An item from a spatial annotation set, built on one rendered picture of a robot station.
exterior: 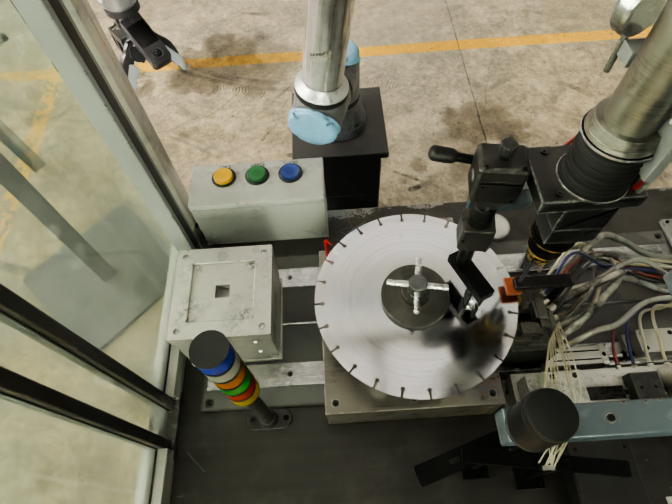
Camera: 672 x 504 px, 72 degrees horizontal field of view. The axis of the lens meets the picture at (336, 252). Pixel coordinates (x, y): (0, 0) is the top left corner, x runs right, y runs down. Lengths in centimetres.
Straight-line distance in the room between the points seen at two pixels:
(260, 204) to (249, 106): 158
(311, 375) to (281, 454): 15
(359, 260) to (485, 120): 172
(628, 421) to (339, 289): 43
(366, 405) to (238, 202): 47
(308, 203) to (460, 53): 197
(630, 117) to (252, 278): 63
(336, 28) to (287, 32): 205
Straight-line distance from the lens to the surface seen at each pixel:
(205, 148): 237
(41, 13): 65
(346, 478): 91
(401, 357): 74
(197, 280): 90
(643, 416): 71
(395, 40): 285
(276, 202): 96
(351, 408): 82
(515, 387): 92
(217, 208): 99
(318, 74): 97
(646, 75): 48
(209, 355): 54
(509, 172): 55
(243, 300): 85
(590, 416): 68
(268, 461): 93
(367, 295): 78
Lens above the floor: 165
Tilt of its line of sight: 60 degrees down
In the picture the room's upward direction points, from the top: 5 degrees counter-clockwise
